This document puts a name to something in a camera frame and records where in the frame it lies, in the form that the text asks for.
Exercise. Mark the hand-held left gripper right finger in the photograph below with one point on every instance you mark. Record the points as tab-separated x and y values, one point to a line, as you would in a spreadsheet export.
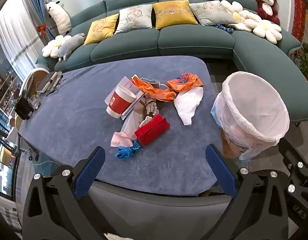
221	171

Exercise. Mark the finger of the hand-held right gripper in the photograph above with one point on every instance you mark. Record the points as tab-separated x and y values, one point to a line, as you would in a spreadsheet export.
297	166

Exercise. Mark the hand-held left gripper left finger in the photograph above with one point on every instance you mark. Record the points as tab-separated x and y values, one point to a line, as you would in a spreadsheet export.
90	173

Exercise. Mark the trash bin with white liner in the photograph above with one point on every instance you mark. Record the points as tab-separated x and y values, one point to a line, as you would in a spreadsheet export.
253	105

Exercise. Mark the white paper towel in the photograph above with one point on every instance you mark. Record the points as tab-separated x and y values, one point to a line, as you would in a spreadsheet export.
187	105

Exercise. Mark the red and white paper cup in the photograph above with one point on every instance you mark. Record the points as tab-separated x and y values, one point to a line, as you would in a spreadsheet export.
120	102

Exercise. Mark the crumpled blue plastic wad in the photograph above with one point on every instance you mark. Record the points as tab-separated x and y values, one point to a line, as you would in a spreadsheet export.
125	151

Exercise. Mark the pink cloth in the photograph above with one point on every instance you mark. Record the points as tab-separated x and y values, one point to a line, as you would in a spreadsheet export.
120	138

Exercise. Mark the beige printed paper bag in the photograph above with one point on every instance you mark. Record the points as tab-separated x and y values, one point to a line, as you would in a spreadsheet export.
134	120

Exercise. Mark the blue fleece table cover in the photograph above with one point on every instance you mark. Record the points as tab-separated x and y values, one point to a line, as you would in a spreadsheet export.
69	105

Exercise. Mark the red cardboard box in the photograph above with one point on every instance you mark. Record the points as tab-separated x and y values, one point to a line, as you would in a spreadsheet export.
151	131

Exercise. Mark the black device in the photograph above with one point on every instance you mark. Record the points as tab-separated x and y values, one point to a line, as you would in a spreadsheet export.
24	107

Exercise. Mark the orange plastic bag blue print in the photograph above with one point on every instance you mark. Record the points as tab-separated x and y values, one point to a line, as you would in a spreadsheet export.
186	83

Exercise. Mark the white printed leaflet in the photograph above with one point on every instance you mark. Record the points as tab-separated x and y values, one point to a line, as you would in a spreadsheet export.
132	85

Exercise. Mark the grey metal device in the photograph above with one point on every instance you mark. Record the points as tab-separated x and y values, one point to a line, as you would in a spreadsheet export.
47	81

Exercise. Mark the plain orange plastic bag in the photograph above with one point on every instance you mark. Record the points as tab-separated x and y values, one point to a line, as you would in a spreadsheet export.
146	88

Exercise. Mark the potted plant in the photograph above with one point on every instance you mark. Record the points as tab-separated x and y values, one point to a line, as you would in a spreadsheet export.
307	62

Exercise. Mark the grey mouse plush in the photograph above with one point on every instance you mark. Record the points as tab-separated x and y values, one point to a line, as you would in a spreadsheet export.
69	45

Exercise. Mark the white flower cushion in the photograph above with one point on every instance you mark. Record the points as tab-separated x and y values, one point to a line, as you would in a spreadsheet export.
265	27
54	46
235	12

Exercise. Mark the teal fabric sofa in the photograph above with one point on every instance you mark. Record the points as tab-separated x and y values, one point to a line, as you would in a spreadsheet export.
193	40

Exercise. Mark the blue patterned cloth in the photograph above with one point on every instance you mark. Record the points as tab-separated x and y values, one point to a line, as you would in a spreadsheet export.
223	28

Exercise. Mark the small yellow embroidered cushion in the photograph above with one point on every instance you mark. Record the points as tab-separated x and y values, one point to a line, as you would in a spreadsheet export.
100	30

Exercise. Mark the red curtain bow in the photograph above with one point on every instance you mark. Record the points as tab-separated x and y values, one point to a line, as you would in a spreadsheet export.
41	29

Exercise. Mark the grey embroidered cushion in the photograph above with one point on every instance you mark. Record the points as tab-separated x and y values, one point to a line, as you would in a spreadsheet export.
134	18
211	12

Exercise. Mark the white animal plush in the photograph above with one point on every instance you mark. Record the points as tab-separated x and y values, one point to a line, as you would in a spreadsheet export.
60	17

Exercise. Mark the white sheer curtain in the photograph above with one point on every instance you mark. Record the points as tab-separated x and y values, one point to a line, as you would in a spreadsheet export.
16	30

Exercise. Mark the large yellow embroidered cushion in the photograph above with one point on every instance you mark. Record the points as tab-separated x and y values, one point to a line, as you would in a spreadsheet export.
174	15

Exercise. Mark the red monkey plush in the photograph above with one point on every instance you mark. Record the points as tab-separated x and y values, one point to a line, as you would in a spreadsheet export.
266	5

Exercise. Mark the blue curtain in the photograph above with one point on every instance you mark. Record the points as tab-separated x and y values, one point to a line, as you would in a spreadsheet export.
36	0

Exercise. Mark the red wall hanging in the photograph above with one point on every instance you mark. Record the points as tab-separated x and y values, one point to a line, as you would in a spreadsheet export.
299	12

